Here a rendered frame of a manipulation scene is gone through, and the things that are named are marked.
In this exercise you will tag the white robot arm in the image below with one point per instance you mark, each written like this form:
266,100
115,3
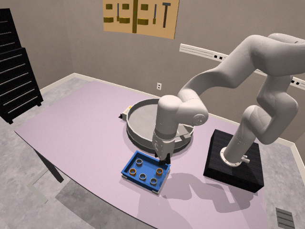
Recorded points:
280,56

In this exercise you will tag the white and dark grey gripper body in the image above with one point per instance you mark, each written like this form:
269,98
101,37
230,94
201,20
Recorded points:
162,147

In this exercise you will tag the blue shallow tray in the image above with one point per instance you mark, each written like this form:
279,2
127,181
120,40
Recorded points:
149,167

